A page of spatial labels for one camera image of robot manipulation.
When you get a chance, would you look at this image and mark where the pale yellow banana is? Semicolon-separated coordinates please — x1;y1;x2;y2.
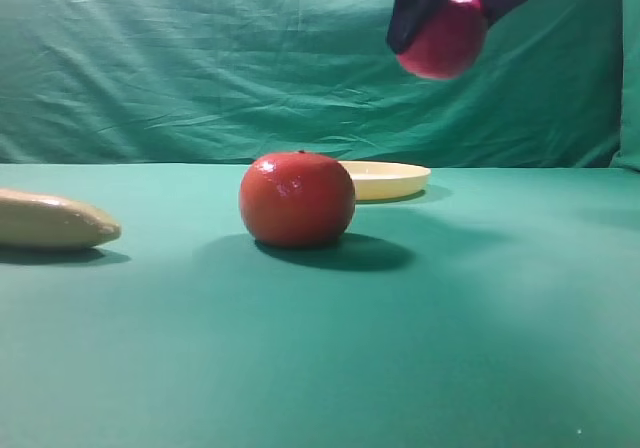
1;188;122;251

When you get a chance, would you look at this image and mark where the red apple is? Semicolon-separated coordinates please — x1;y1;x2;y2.
396;0;488;80

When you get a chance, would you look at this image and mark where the green backdrop cloth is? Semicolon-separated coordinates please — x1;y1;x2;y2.
1;0;639;170

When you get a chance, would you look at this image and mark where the yellow plate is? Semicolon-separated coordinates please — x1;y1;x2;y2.
340;161;431;202

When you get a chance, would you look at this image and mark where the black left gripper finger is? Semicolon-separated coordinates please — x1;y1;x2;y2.
386;0;448;53

